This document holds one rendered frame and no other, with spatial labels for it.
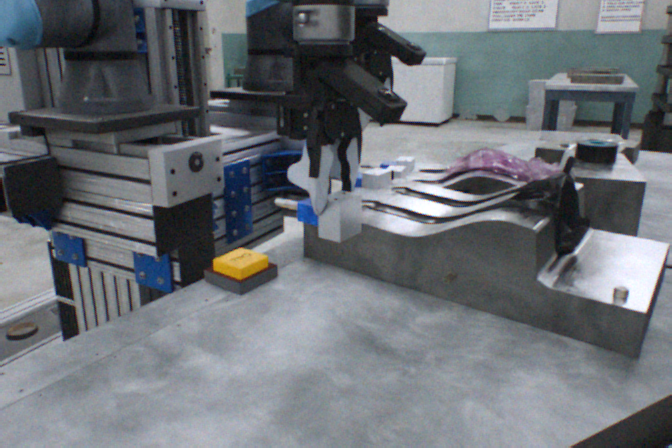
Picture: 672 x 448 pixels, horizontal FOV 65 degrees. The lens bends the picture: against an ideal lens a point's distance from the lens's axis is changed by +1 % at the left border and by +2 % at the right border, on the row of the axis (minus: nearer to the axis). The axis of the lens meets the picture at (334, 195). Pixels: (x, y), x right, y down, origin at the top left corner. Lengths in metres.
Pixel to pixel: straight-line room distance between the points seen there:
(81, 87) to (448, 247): 0.63
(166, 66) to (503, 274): 0.80
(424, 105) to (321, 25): 6.98
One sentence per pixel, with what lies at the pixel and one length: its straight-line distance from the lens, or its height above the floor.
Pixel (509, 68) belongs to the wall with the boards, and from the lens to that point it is 8.21.
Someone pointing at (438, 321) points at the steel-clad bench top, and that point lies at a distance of 0.72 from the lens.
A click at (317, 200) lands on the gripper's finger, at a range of 0.66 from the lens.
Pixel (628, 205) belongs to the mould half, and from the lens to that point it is 1.11.
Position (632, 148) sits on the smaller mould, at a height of 0.86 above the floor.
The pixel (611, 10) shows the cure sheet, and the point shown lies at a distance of 8.12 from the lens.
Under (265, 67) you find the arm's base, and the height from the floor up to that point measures 1.09.
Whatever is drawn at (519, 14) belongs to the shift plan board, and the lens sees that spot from 8.18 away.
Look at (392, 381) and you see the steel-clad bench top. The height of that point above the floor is 0.80.
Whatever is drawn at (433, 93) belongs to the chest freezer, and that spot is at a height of 0.47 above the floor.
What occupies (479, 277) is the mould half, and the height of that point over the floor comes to 0.85.
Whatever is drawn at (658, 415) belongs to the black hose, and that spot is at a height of 0.87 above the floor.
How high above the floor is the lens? 1.15
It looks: 16 degrees down
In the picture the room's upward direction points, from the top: straight up
